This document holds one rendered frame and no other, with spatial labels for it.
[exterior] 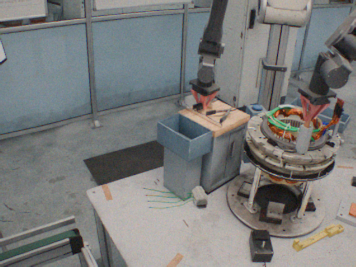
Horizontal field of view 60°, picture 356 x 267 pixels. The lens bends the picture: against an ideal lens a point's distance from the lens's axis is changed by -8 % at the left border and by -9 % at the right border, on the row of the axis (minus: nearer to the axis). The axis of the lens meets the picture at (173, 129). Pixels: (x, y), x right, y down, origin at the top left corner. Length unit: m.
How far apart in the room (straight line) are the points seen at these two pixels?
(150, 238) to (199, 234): 0.17
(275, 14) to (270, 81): 0.31
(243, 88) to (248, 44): 0.46
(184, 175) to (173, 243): 0.25
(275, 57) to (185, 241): 0.88
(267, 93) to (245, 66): 1.83
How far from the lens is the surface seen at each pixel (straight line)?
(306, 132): 1.02
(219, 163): 1.28
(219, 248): 1.13
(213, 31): 1.10
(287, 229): 1.22
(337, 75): 0.87
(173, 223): 1.19
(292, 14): 1.46
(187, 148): 1.11
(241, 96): 3.52
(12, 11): 2.85
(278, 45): 1.53
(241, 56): 3.37
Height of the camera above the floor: 1.64
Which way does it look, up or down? 30 degrees down
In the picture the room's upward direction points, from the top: 2 degrees clockwise
